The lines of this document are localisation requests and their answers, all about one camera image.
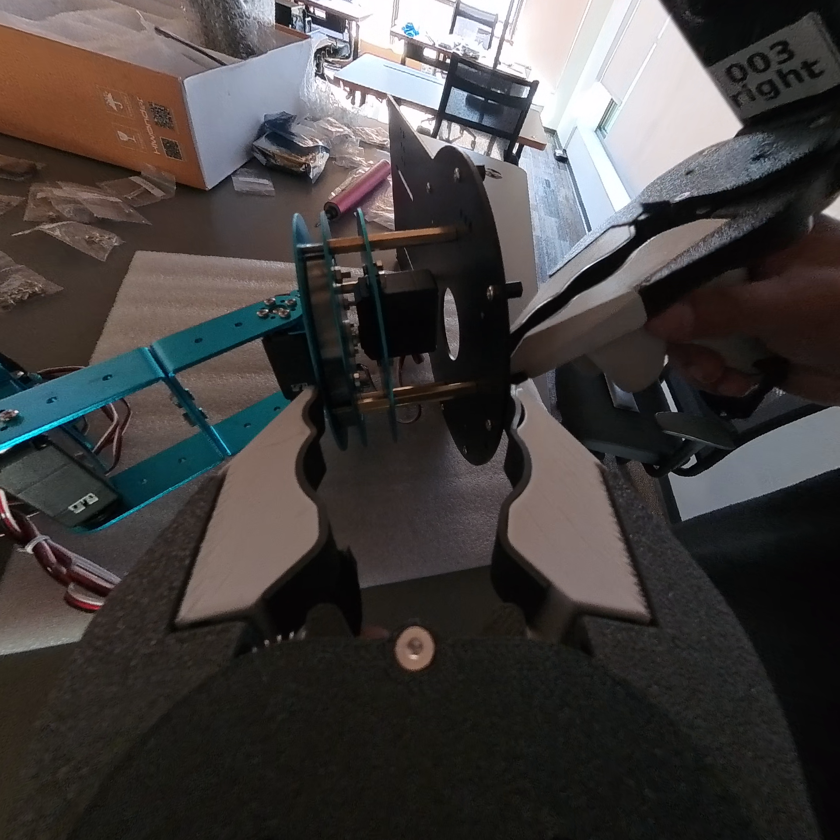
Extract person's right hand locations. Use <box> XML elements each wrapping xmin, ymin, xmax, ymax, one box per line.
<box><xmin>646</xmin><ymin>215</ymin><xmax>840</xmax><ymax>403</ymax></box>

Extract white foam sheet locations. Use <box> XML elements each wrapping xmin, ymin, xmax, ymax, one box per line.
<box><xmin>88</xmin><ymin>252</ymin><xmax>526</xmax><ymax>588</ymax></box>

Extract black background chair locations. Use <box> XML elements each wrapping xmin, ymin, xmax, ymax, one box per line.
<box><xmin>449</xmin><ymin>0</ymin><xmax>500</xmax><ymax>47</ymax></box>

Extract black office chair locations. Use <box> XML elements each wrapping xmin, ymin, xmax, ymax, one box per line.
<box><xmin>558</xmin><ymin>354</ymin><xmax>788</xmax><ymax>526</ymax></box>

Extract grey background table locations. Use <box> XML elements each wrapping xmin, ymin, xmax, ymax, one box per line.
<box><xmin>335</xmin><ymin>52</ymin><xmax>549</xmax><ymax>148</ymax></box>

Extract bubble wrap roll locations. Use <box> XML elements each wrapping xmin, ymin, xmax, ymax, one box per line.
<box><xmin>223</xmin><ymin>0</ymin><xmax>309</xmax><ymax>53</ymax></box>

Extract thin metal tool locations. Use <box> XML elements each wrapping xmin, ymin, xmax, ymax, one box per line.
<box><xmin>154</xmin><ymin>26</ymin><xmax>240</xmax><ymax>67</ymax></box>

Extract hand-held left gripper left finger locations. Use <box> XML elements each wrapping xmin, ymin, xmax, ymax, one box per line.
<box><xmin>174</xmin><ymin>386</ymin><xmax>363</xmax><ymax>652</ymax></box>

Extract pile of small screw bags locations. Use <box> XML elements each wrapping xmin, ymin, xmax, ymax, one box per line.
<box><xmin>0</xmin><ymin>154</ymin><xmax>178</xmax><ymax>312</ymax></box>

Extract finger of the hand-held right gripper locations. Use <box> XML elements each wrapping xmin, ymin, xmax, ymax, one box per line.
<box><xmin>511</xmin><ymin>218</ymin><xmax>729</xmax><ymax>376</ymax></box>
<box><xmin>549</xmin><ymin>209</ymin><xmax>651</xmax><ymax>277</ymax></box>

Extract orange and white cardboard box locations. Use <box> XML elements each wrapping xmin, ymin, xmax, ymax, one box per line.
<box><xmin>0</xmin><ymin>0</ymin><xmax>312</xmax><ymax>191</ymax></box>

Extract maroon electric screwdriver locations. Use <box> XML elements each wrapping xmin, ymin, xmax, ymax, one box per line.
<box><xmin>325</xmin><ymin>161</ymin><xmax>391</xmax><ymax>221</ymax></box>

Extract blue toy robot arm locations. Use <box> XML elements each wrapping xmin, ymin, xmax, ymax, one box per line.
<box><xmin>0</xmin><ymin>95</ymin><xmax>526</xmax><ymax>611</ymax></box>

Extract crumpled clear plastic wrap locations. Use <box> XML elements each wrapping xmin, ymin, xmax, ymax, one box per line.
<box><xmin>302</xmin><ymin>39</ymin><xmax>395</xmax><ymax>217</ymax></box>

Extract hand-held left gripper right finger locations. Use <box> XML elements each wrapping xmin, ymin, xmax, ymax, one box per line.
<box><xmin>491</xmin><ymin>387</ymin><xmax>653</xmax><ymax>643</ymax></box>

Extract silver foil bag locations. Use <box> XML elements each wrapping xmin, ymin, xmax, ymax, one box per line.
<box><xmin>252</xmin><ymin>113</ymin><xmax>332</xmax><ymax>181</ymax></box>

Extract black mesh chair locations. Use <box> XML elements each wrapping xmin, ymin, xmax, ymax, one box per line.
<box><xmin>430</xmin><ymin>52</ymin><xmax>540</xmax><ymax>165</ymax></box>

